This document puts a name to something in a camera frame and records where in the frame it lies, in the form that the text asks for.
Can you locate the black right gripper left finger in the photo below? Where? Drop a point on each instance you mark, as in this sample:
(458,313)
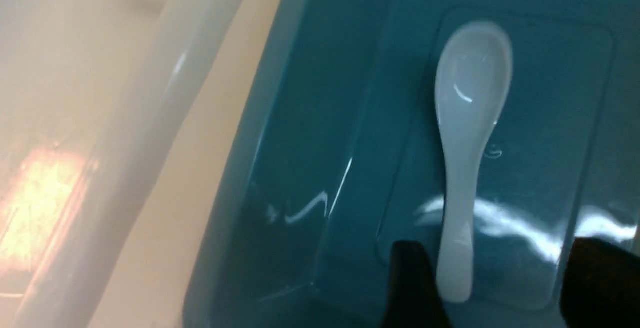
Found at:
(413,299)

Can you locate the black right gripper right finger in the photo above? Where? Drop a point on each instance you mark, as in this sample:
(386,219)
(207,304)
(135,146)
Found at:
(600,286)

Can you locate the white ceramic spoon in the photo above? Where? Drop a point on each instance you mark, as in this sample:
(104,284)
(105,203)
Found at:
(472,82)

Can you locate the teal plastic bin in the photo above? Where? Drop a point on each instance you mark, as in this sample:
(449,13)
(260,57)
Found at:
(338,155)

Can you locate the large white plastic tub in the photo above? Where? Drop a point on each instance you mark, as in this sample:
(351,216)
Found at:
(93,94)

